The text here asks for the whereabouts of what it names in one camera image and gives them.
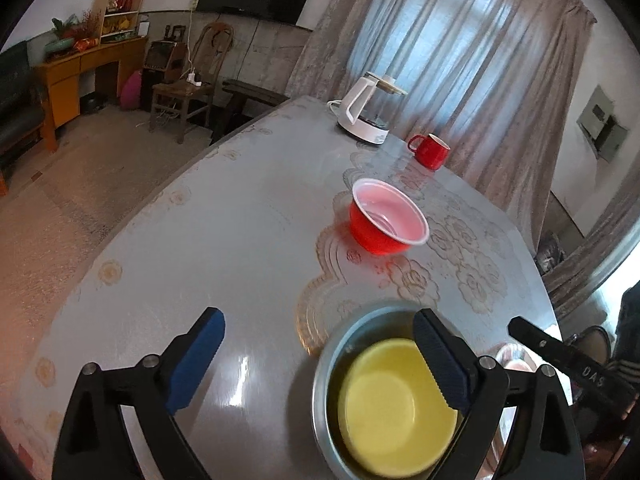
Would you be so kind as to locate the yellow plastic bowl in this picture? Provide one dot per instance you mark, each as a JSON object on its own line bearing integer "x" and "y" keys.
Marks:
{"x": 390, "y": 410}

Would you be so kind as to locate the white electric kettle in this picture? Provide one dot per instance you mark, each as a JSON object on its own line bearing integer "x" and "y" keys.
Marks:
{"x": 357, "y": 95}

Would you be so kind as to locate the dark round-back chair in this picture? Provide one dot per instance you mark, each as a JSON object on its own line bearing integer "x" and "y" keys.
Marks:
{"x": 592, "y": 342}

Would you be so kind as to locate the stainless steel bowl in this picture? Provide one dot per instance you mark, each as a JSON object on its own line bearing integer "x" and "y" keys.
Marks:
{"x": 330, "y": 360}

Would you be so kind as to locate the beige lace table mat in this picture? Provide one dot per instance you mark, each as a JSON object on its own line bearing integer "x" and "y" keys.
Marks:
{"x": 450, "y": 270}

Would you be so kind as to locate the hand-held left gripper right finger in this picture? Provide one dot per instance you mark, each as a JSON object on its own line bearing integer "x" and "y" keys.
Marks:
{"x": 442, "y": 355}

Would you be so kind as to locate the red enamel mug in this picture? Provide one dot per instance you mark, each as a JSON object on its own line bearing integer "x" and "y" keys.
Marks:
{"x": 430, "y": 155}

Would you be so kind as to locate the dark wooden bench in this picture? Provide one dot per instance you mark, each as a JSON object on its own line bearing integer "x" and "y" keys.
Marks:
{"x": 250, "y": 91}

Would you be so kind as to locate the grey wall electrical panel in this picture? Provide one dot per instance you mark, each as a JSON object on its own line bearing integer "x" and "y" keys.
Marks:
{"x": 600, "y": 120}

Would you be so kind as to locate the desktop shelf with ornaments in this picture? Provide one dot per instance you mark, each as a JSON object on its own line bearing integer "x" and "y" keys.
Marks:
{"x": 120, "y": 22}

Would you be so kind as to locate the beige door curtain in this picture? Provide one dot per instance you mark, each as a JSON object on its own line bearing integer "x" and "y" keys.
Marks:
{"x": 590, "y": 260}

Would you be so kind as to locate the white power strip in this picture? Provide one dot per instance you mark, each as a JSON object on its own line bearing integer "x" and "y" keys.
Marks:
{"x": 192, "y": 79}

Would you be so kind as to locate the person's dark clothing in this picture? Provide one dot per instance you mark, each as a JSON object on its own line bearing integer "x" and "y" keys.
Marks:
{"x": 630, "y": 325}

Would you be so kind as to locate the dark grey bag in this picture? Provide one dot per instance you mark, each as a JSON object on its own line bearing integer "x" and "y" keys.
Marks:
{"x": 550, "y": 255}

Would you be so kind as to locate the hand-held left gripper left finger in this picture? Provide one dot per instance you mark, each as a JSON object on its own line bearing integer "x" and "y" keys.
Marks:
{"x": 197, "y": 355}

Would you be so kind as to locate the wooden arched-back chair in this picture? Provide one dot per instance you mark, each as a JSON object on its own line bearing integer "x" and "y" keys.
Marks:
{"x": 175, "y": 92}

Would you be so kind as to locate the brown speaker cabinet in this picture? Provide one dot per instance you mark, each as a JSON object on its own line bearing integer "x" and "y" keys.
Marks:
{"x": 160, "y": 57}

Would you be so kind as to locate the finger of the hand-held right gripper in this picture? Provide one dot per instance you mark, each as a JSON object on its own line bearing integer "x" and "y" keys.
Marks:
{"x": 542, "y": 345}

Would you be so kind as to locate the beige window curtain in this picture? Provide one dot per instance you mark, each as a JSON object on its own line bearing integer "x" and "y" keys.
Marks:
{"x": 450, "y": 60}

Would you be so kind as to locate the wooden desk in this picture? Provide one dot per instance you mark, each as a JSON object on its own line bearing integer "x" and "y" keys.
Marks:
{"x": 65, "y": 75}

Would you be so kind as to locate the red plastic bowl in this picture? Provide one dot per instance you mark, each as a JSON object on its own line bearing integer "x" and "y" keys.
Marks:
{"x": 370, "y": 235}

